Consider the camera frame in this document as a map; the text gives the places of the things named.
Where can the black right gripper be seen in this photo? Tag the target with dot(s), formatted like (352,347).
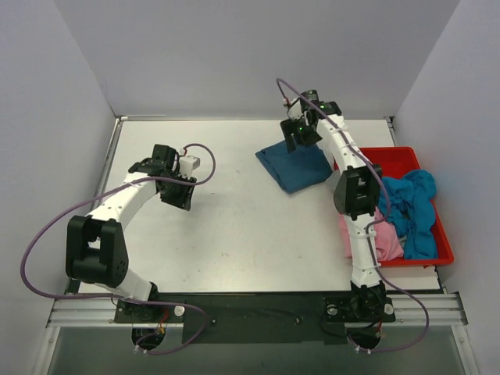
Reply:
(294,133)

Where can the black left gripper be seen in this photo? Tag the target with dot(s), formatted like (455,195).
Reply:
(178,194)

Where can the dark blue t shirt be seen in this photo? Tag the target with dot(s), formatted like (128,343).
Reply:
(295,171)

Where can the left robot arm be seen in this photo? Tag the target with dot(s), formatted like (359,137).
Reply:
(96,251)

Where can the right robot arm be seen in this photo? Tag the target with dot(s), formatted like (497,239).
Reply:
(356,194)

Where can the bright blue t shirt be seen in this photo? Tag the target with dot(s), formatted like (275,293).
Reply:
(406,204)

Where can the pink t shirt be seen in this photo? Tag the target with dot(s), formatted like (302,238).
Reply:
(386,240)

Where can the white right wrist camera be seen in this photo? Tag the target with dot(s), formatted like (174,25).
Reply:
(294,109)

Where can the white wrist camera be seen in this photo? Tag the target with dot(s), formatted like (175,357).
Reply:
(294,109)
(188,164)

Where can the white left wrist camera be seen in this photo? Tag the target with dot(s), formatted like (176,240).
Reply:
(188,164)

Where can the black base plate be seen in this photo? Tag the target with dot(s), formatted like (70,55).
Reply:
(265,318)

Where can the aluminium front rail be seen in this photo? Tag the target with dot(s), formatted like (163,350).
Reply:
(443,310)

